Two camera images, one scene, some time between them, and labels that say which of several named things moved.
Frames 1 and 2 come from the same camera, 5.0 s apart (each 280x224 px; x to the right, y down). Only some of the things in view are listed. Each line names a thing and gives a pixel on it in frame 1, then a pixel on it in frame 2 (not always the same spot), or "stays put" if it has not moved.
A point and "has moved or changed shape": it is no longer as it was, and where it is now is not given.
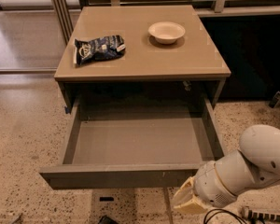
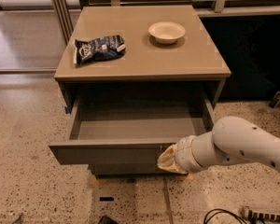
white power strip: (262, 215) stays put
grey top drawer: (135, 147) has moved or changed shape
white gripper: (210, 182) -> (184, 154)
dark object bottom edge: (105, 219) stays put
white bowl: (166, 32) stays put
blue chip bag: (102, 47) stays put
